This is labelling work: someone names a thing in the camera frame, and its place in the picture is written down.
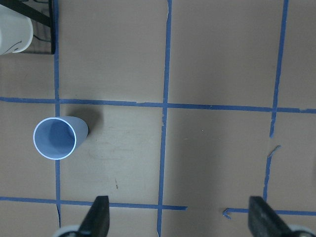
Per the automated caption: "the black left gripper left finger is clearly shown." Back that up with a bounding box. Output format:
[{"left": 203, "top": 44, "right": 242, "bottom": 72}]
[{"left": 78, "top": 196, "right": 110, "bottom": 237}]

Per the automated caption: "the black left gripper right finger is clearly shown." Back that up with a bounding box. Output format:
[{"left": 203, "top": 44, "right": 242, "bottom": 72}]
[{"left": 248, "top": 196, "right": 292, "bottom": 237}]

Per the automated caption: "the light blue plastic cup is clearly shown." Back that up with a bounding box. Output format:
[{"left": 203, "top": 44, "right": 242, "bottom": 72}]
[{"left": 33, "top": 116, "right": 88, "bottom": 160}]

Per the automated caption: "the white ceramic mug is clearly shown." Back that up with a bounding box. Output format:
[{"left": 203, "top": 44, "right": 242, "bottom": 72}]
[{"left": 0, "top": 5, "right": 34, "bottom": 55}]

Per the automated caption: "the black wire mug rack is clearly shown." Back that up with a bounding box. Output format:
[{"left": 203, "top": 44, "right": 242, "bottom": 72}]
[{"left": 0, "top": 0, "right": 56, "bottom": 55}]

